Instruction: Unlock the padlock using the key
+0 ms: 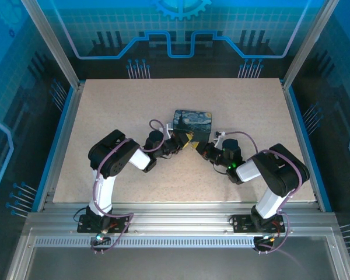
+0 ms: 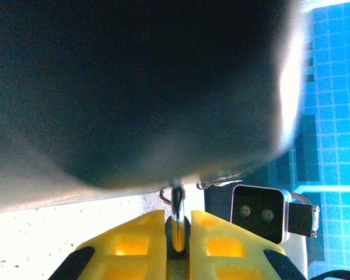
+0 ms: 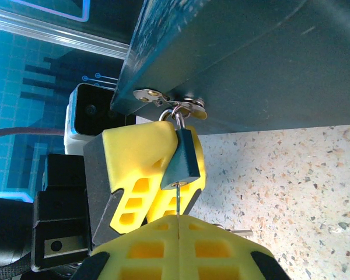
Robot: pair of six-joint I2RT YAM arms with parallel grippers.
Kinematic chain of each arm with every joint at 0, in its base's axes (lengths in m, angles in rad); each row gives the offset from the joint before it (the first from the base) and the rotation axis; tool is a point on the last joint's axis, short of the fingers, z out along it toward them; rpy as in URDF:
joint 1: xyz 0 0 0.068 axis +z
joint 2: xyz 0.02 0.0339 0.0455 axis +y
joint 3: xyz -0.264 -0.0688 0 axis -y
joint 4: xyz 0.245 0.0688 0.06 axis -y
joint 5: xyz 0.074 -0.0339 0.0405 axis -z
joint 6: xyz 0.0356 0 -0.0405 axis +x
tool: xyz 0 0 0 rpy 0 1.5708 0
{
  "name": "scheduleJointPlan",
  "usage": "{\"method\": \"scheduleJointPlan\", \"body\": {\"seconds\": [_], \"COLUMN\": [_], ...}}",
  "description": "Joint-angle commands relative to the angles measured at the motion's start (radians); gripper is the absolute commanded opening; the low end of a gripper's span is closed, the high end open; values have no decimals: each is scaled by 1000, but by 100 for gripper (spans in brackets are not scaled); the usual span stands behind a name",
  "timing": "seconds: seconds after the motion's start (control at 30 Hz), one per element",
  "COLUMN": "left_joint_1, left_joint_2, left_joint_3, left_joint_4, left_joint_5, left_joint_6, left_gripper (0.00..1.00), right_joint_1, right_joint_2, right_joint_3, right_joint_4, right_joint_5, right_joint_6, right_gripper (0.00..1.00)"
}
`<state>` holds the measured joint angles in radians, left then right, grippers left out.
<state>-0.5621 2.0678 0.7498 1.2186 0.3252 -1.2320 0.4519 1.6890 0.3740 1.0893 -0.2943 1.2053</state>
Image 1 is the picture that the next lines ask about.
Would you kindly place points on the aluminium frame post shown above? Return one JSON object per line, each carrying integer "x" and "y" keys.
{"x": 309, "y": 43}
{"x": 51, "y": 43}

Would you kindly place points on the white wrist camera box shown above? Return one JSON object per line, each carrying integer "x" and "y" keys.
{"x": 166, "y": 128}
{"x": 219, "y": 137}

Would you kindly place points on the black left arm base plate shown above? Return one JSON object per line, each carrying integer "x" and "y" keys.
{"x": 87, "y": 226}

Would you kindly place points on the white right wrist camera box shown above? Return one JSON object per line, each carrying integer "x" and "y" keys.
{"x": 219, "y": 137}

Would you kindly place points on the aluminium front frame rail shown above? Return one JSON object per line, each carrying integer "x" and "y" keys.
{"x": 178, "y": 218}

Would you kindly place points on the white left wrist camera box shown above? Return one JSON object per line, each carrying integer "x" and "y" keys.
{"x": 166, "y": 128}

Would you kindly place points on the grey metal front panel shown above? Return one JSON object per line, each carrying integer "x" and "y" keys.
{"x": 178, "y": 262}

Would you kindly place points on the aluminium side frame rail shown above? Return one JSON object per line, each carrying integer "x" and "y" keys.
{"x": 301, "y": 128}
{"x": 61, "y": 140}

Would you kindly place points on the connector with indicator lights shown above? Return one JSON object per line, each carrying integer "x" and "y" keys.
{"x": 267, "y": 238}
{"x": 100, "y": 238}

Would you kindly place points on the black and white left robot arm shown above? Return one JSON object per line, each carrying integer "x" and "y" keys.
{"x": 113, "y": 160}

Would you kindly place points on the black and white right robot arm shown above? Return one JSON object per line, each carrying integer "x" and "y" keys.
{"x": 283, "y": 172}

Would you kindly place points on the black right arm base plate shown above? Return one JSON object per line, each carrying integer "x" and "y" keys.
{"x": 242, "y": 223}

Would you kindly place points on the starry night printed tin box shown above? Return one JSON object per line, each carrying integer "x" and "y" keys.
{"x": 194, "y": 122}

